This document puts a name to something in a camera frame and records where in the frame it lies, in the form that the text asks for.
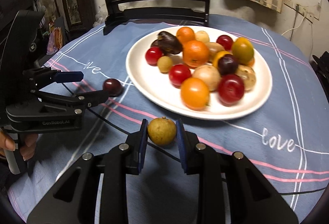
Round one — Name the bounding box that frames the large tan passion fruit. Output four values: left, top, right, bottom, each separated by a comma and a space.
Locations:
235, 65, 256, 91

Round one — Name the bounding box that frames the electric fan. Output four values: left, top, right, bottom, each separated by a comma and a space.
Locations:
40, 0, 55, 18

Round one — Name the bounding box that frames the small orange mandarin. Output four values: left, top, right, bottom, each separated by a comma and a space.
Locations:
212, 51, 231, 68

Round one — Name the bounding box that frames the yellow-green orange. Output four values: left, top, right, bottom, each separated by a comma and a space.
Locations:
231, 37, 254, 64

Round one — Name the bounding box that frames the red cherry tomato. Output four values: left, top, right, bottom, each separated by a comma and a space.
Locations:
145, 47, 163, 66
169, 64, 192, 87

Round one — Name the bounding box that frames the white power cable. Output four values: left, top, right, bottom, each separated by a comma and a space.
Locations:
280, 11, 308, 37

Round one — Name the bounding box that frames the small dark plum back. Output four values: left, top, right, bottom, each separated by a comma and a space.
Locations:
103, 78, 123, 97

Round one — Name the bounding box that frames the tan round fruit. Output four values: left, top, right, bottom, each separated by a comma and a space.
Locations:
192, 64, 221, 91
206, 42, 225, 62

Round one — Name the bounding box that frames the large dark mangosteen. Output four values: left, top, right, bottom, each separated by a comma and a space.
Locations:
157, 31, 183, 55

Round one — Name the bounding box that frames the red cherry tomato back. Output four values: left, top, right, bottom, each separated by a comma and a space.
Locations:
169, 64, 192, 87

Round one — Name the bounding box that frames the pale yellow round fruit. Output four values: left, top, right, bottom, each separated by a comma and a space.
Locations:
195, 30, 210, 43

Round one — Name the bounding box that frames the white oval plate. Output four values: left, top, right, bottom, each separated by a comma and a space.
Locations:
125, 30, 273, 120

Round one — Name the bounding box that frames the small yellow fruit back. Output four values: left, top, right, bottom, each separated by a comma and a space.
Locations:
147, 117, 177, 147

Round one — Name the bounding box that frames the blue striped tablecloth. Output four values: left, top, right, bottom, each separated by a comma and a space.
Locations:
8, 15, 328, 223

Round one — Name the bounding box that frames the dark purple plum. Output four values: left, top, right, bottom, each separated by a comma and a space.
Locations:
218, 54, 239, 76

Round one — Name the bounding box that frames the small yellow-green longan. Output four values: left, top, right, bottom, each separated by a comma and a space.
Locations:
157, 56, 173, 74

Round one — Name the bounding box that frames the person left hand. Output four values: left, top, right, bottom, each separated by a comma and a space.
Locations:
0, 129, 39, 162

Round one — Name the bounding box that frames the wall power strip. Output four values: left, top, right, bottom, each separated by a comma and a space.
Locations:
284, 0, 314, 23

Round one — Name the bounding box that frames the large orange mandarin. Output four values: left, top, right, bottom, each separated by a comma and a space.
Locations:
176, 27, 195, 44

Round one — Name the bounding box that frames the big red plum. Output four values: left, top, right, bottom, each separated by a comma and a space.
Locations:
216, 35, 234, 51

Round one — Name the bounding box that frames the orange kumquat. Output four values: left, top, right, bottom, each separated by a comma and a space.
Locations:
247, 58, 255, 67

